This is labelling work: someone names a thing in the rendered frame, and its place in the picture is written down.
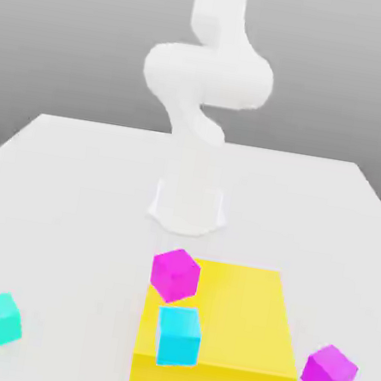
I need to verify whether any small cyan cube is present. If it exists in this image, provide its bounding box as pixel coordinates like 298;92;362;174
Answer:
149;302;207;372

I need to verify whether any large yellow box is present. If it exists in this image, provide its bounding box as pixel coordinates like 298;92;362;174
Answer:
128;250;315;381

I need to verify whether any small magenta cube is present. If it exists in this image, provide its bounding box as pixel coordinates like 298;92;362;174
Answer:
146;244;205;308

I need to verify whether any small purple cube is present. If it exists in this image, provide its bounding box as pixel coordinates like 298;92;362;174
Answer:
299;340;363;381

